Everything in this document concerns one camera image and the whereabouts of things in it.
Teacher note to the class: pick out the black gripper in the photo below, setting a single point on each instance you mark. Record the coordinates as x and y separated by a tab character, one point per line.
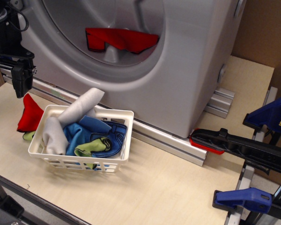
17	58

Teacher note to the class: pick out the red felt garment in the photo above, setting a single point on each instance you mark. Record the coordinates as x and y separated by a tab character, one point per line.
122	39

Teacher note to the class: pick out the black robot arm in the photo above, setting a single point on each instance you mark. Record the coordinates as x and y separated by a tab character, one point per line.
11	14

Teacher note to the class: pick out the white plastic laundry basket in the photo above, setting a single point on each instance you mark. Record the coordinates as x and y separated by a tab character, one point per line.
110	164

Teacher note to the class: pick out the grey toy washing machine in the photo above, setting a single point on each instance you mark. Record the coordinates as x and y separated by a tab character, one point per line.
166	86

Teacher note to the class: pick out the red felt cloth on table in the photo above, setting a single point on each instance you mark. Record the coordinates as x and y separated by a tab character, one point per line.
31	115

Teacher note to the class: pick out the green felt piece beside basket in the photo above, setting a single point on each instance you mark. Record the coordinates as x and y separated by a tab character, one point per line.
28	136

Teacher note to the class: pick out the grey felt cloth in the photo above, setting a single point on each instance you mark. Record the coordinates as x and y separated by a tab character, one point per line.
53	135

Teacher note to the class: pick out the light blue felt cloth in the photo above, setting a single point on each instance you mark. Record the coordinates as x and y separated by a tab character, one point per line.
80	132

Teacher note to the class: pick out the light green felt garment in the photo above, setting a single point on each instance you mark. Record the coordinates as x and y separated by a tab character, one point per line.
99	145

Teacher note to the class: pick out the blue felt jeans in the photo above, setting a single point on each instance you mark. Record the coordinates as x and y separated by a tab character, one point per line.
116	135

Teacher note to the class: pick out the short aluminium extrusion block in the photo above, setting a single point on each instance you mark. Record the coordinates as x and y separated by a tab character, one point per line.
220	102

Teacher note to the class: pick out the brown cardboard board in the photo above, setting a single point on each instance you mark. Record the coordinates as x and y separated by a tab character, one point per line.
259	36

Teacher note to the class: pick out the black red bar clamp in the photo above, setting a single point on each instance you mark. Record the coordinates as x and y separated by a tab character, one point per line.
257	154

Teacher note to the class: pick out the blue Irwin clamp upper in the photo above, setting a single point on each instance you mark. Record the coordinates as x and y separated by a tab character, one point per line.
269	115

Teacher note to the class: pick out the black metal table frame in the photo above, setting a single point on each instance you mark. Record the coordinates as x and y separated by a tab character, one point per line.
19	206

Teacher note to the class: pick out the long aluminium extrusion rail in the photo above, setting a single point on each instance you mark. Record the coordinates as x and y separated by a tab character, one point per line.
175	145

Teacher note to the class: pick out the blue clamp handle lower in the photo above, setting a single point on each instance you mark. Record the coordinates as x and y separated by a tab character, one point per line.
252	199

